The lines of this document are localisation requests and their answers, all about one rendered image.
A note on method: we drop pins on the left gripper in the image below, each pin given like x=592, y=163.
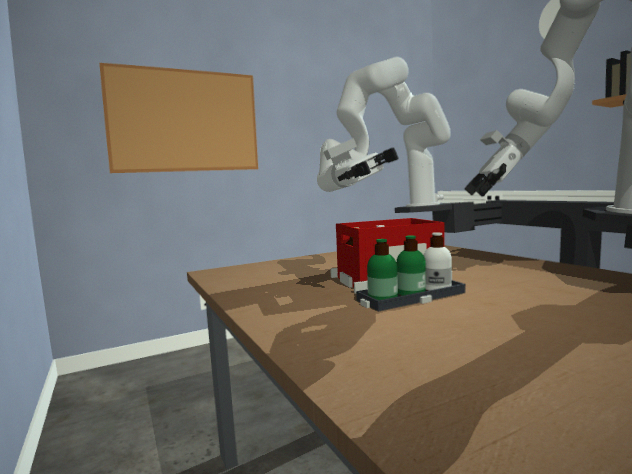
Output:
x=499, y=159

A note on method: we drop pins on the green bottle with white label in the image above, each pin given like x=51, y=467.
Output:
x=411, y=266

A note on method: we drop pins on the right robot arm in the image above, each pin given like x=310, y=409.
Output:
x=408, y=109

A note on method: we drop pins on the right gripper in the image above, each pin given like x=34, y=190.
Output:
x=360, y=171

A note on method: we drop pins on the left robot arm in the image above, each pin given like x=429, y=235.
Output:
x=528, y=108

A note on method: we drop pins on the green bottle with pale green label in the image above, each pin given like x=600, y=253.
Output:
x=382, y=278

